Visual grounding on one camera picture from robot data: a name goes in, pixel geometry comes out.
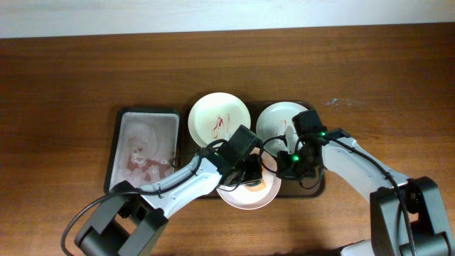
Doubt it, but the black soapy water tray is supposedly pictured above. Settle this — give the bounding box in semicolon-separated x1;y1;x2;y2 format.
103;107;181;193

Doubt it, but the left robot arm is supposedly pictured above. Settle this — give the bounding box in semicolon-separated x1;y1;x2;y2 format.
74;125;262;255

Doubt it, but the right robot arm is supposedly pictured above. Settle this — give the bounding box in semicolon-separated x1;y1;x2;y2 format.
277;110;454;256

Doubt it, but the green orange sponge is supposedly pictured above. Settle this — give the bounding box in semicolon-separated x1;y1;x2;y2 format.
245;171;267;192

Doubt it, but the brown serving tray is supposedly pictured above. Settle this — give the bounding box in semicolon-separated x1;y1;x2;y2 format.
178;101;326;198

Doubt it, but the pale green plate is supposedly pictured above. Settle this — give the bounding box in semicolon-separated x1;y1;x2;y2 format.
188;92;251;147
256;102;307;157

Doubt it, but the pink white plate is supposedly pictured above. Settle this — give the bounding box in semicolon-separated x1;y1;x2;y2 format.
216;148;282;210

